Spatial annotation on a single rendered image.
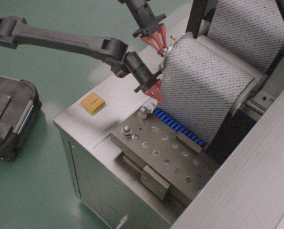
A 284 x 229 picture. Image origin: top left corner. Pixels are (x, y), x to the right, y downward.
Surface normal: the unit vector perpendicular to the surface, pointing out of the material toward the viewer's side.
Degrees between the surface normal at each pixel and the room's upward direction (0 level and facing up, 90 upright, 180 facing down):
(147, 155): 0
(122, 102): 0
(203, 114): 90
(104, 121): 0
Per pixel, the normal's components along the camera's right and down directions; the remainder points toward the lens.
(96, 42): -0.04, -0.39
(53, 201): 0.08, -0.54
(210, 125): -0.66, 0.60
